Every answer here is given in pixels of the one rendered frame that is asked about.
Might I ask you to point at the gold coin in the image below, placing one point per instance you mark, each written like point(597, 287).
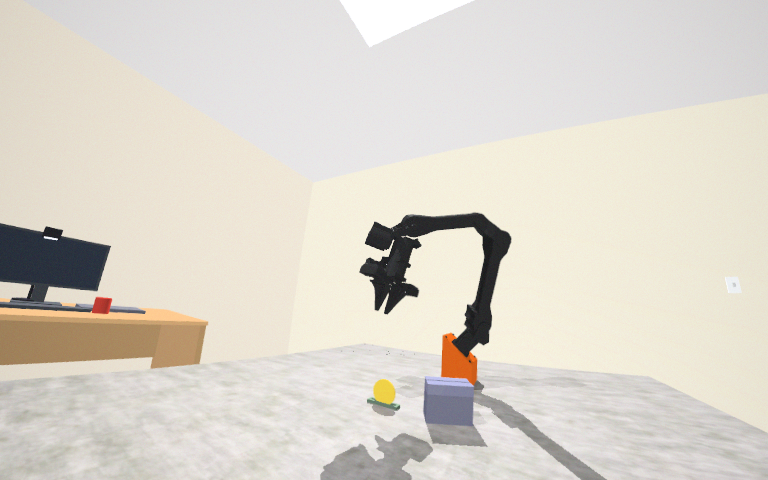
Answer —
point(384, 391)

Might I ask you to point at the pale green rectangular frame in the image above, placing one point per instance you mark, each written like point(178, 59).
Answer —
point(390, 406)

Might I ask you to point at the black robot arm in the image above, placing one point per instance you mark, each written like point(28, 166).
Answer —
point(495, 243)

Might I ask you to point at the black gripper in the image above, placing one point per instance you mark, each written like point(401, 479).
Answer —
point(394, 271)

